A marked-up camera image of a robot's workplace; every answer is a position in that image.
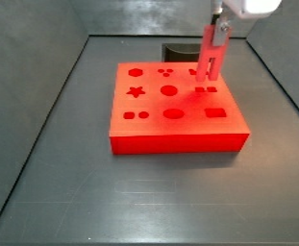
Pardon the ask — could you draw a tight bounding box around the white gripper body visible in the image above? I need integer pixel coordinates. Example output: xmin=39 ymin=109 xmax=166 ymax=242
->
xmin=222 ymin=0 xmax=282 ymax=18

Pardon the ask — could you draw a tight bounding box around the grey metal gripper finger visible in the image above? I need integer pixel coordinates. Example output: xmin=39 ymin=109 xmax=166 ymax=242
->
xmin=213 ymin=12 xmax=230 ymax=46

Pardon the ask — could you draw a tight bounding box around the red shape-sorting block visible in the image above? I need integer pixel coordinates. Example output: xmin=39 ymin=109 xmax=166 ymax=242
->
xmin=110 ymin=62 xmax=250 ymax=155

